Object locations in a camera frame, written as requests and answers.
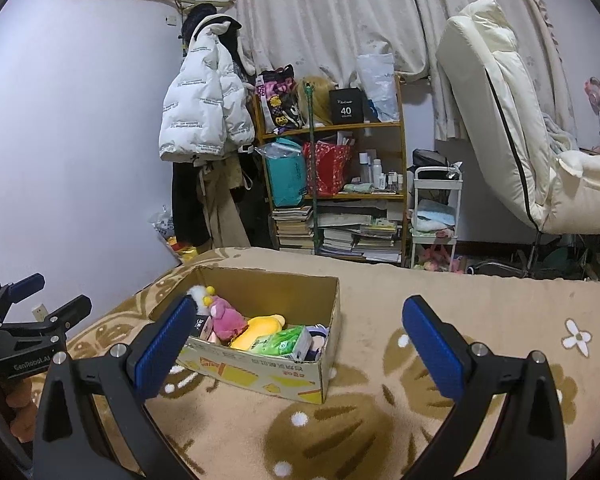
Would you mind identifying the blond wig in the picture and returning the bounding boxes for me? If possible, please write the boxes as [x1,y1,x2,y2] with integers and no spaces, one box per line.
[296,76,337,127]

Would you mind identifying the white padded recliner chair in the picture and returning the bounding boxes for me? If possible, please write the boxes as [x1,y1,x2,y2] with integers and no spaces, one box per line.
[435,0,600,281]

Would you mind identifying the black bag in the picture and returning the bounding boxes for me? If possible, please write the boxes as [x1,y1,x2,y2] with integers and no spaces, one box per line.
[412,149,453,171]

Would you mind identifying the black hat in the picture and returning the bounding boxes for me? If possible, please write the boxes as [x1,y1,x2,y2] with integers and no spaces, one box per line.
[179,2,243,41]

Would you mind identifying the pink and white fan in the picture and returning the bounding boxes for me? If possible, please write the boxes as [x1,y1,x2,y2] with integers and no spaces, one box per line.
[585,76,600,138]

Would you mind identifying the grey knitted throw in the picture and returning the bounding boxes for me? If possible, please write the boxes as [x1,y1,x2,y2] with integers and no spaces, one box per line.
[540,110,578,153]

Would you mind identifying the small pink packet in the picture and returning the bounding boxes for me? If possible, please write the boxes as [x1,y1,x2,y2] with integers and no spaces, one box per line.
[195,315,218,343]

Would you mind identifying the teal shopping bag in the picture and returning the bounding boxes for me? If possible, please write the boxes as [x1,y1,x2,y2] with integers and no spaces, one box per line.
[262,140,308,208]

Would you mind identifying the black hanging coat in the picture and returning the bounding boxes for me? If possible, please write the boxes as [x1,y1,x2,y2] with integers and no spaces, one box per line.
[171,160,212,250]

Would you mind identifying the beige patterned blanket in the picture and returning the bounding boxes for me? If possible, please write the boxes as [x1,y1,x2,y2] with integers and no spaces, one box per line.
[65,246,600,480]

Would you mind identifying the clear bag of small things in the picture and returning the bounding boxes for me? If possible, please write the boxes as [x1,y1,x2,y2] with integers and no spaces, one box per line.
[149,206,177,241]

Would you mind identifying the air conditioner hose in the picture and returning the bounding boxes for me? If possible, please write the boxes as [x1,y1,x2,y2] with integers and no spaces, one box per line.
[155,0,236,12]

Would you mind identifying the colourful printed bag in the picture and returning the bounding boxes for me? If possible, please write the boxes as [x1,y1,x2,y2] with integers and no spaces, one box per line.
[255,65,306,133]

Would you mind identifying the white trolley cart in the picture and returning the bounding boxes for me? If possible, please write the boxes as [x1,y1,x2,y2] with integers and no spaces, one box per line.
[410,162,465,272]

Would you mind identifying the clear plastic bag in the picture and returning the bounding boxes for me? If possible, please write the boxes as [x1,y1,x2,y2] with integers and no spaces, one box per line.
[356,52,401,123]

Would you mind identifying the black box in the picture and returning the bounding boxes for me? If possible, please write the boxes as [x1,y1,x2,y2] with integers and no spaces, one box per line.
[328,87,371,125]

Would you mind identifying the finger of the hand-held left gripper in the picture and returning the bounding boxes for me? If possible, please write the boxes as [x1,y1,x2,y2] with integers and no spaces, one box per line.
[0,294,94,346]
[0,272,47,319]

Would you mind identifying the red patterned bag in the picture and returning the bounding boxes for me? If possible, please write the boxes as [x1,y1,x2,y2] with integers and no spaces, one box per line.
[302,141,355,197]

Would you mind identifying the white puffer jacket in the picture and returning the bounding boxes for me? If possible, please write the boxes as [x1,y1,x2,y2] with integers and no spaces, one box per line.
[159,15,257,162]

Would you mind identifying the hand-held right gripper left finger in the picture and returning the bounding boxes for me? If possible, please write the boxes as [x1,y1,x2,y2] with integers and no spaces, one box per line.
[32,294,198,480]

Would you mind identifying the group of white bottles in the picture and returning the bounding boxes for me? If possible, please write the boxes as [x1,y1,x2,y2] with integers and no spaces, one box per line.
[357,152,406,193]

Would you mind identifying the green tissue pack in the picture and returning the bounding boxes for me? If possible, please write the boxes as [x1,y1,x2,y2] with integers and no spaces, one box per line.
[250,326,313,361]

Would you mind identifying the green pole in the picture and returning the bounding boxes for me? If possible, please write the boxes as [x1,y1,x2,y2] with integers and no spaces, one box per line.
[302,85,322,256]

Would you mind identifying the blue and white pouch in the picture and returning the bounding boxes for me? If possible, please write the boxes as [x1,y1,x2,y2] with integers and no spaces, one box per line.
[305,324,331,361]

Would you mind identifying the red and yellow packets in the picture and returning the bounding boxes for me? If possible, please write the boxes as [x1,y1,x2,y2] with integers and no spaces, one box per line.
[166,237,198,265]

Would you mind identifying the pink soft toys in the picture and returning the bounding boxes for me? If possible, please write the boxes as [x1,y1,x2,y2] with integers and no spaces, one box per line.
[415,245,468,273]

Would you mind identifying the light blue towel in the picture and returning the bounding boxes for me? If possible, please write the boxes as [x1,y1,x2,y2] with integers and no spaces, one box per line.
[412,200,456,233]

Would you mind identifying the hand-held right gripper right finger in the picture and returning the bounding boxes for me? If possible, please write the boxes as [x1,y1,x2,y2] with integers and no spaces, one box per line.
[401,295,568,480]

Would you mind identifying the yellow plush toy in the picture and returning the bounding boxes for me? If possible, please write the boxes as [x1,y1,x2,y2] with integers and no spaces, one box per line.
[229,314,287,352]

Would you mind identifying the person's left hand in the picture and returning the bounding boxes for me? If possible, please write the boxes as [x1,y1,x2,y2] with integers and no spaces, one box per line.
[4,373,40,445]

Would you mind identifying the white and black plush toy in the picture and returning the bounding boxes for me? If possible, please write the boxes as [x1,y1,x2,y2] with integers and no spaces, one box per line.
[187,285,218,317]

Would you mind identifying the pink plush toy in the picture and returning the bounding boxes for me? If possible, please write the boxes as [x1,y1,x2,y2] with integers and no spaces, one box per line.
[207,296,249,345]

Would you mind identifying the beige floral curtain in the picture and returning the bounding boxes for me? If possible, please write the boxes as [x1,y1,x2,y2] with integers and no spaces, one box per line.
[227,0,576,141]

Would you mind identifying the printed cardboard box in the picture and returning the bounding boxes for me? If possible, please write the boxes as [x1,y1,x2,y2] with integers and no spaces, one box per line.
[149,265,342,406]

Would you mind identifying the beige hanging trousers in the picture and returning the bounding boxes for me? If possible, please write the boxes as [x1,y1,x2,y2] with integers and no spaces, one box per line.
[200,157,253,248]

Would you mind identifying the wooden shelf unit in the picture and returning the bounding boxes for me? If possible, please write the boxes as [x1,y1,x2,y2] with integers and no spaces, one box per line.
[252,77,415,267]

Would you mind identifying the narrow stack of books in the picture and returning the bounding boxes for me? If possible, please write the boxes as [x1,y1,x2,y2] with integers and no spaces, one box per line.
[271,205,315,253]

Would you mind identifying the wide stack of books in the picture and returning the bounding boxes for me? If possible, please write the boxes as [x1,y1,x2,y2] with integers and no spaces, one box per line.
[316,205,406,263]

